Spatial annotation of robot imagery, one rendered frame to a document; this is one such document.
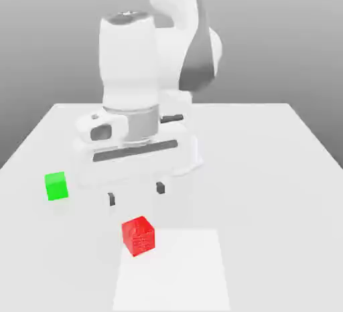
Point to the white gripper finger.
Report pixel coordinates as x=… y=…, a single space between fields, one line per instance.
x=111 y=199
x=160 y=188

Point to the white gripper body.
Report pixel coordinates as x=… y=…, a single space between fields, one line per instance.
x=134 y=168

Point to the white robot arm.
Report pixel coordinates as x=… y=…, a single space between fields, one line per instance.
x=126 y=63

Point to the small red cube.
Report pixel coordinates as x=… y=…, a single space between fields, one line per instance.
x=138 y=237

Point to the small green cube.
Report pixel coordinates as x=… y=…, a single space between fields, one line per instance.
x=56 y=186

